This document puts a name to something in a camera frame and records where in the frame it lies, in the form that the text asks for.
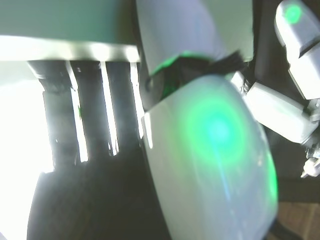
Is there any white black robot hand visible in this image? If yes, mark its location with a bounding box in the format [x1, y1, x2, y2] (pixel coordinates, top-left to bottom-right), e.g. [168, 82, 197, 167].
[26, 0, 280, 240]

